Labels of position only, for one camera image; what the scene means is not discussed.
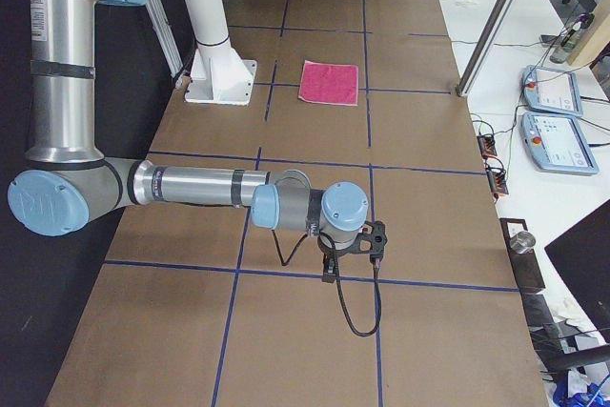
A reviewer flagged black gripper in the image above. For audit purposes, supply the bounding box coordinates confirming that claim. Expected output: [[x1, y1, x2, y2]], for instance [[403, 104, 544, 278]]
[[317, 233, 338, 283]]

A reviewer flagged pink towel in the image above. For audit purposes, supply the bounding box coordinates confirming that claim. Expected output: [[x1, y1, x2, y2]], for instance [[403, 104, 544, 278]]
[[298, 60, 358, 106]]

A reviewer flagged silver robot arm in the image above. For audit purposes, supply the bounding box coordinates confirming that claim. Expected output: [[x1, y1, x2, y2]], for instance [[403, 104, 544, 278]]
[[8, 0, 385, 283]]

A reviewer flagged near orange connector block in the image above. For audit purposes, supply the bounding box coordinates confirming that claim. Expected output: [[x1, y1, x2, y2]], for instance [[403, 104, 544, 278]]
[[485, 165, 509, 199]]

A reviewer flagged orange connector block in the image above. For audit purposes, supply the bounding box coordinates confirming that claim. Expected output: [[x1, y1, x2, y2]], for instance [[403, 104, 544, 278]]
[[477, 133, 498, 159], [485, 165, 509, 199]]

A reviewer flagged metal cup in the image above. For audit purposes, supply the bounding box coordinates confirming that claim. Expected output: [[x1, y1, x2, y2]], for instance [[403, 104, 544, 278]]
[[509, 231, 536, 254]]

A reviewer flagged far orange connector block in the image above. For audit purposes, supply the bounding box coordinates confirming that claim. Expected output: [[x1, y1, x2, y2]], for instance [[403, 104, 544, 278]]
[[477, 133, 498, 159]]

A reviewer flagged black tray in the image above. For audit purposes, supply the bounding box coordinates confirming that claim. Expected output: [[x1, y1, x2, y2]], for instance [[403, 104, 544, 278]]
[[499, 218, 545, 294]]

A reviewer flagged black monitor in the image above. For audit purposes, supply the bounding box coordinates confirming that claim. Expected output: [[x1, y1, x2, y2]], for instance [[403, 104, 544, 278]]
[[545, 201, 610, 340]]

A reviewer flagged near teach pendant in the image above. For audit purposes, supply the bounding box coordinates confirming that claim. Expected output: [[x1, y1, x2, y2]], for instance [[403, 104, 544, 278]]
[[520, 112, 599, 175]]

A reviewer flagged teach pendant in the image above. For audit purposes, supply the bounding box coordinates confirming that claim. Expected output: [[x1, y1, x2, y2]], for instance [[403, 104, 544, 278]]
[[521, 65, 583, 117], [520, 112, 599, 175]]

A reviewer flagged far teach pendant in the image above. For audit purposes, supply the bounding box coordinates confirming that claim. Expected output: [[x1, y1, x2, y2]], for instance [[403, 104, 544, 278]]
[[521, 65, 583, 117]]

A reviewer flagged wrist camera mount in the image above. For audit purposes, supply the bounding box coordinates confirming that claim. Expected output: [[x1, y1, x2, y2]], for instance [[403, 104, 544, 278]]
[[342, 220, 388, 264]]

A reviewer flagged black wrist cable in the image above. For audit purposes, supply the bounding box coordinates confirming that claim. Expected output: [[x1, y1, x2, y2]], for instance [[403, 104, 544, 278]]
[[269, 228, 383, 337]]

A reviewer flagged white pedestal column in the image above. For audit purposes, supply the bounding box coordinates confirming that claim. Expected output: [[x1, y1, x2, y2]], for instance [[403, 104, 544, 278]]
[[185, 0, 257, 106]]

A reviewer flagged aluminium frame post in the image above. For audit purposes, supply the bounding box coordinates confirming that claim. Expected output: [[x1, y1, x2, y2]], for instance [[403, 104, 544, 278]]
[[456, 0, 515, 97]]

